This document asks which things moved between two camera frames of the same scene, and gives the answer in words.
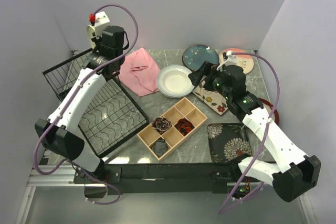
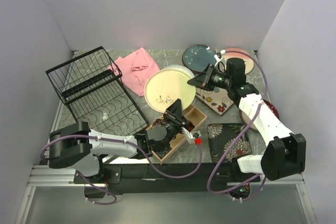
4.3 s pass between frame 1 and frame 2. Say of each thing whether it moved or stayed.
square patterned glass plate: stayed
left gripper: moved
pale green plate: moved
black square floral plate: stayed
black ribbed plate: stayed
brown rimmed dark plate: stayed
